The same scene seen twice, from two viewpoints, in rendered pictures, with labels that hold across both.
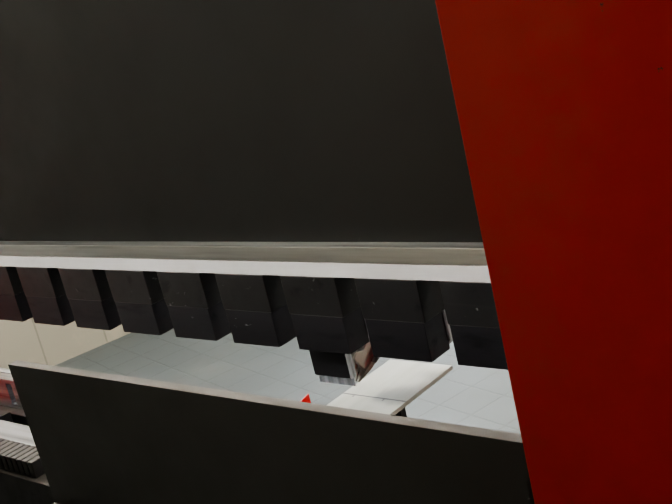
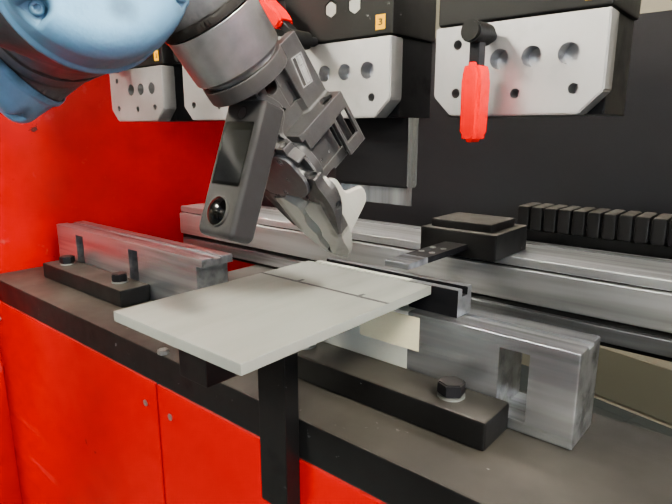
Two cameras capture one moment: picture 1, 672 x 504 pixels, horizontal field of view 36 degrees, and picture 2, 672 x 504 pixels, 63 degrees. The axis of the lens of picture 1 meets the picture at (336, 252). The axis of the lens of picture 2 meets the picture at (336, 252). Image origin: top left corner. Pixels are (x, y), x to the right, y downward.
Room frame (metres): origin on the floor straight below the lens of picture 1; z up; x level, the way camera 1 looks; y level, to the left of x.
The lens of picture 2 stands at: (2.64, -0.02, 1.16)
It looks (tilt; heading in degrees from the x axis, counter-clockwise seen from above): 13 degrees down; 177
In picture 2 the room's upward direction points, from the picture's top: straight up
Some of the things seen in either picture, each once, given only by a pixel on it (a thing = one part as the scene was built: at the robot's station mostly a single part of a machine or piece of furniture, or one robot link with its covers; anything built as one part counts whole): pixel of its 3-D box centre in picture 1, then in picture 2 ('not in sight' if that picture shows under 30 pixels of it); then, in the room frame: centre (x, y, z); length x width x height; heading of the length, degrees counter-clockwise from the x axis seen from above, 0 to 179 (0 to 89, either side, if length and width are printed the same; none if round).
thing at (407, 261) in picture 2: not in sight; (449, 241); (1.90, 0.18, 1.01); 0.26 x 0.12 x 0.05; 137
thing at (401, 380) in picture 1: (387, 389); (284, 302); (2.11, -0.04, 1.00); 0.26 x 0.18 x 0.01; 137
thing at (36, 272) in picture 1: (53, 290); not in sight; (2.68, 0.77, 1.26); 0.15 x 0.09 x 0.17; 47
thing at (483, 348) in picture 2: not in sight; (410, 341); (2.04, 0.10, 0.92); 0.39 x 0.06 x 0.10; 47
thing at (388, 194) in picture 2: (332, 363); (375, 161); (2.01, 0.06, 1.13); 0.10 x 0.02 x 0.10; 47
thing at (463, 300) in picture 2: not in sight; (387, 284); (2.02, 0.08, 0.99); 0.20 x 0.03 x 0.03; 47
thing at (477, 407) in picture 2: not in sight; (369, 380); (2.07, 0.05, 0.89); 0.30 x 0.05 x 0.03; 47
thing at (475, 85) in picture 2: not in sight; (478, 83); (2.16, 0.13, 1.20); 0.04 x 0.02 x 0.10; 137
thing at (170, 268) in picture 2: not in sight; (134, 261); (1.63, -0.34, 0.92); 0.50 x 0.06 x 0.10; 47
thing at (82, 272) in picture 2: not in sight; (92, 280); (1.64, -0.42, 0.89); 0.30 x 0.05 x 0.03; 47
